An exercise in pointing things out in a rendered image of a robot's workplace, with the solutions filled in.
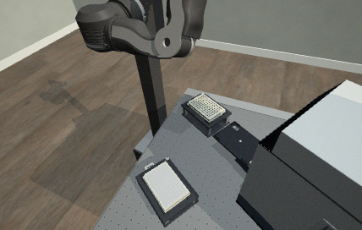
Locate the dark grey rectangular frame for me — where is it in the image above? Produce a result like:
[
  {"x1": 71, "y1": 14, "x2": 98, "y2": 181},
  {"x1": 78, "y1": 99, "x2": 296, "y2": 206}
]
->
[{"x1": 181, "y1": 92, "x2": 232, "y2": 138}]

